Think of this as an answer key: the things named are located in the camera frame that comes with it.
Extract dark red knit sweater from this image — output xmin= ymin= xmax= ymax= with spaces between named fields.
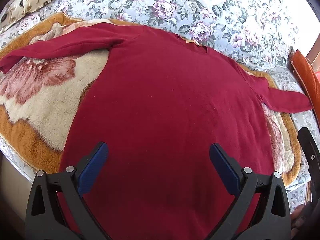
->
xmin=1 ymin=23 xmax=312 ymax=239

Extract person's right hand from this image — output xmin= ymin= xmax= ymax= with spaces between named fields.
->
xmin=290 ymin=203 xmax=310 ymax=237

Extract orange cream floral fleece blanket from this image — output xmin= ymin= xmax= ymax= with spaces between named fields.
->
xmin=1 ymin=12 xmax=302 ymax=186

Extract orange wooden bed frame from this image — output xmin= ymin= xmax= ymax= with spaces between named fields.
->
xmin=289 ymin=50 xmax=320 ymax=125

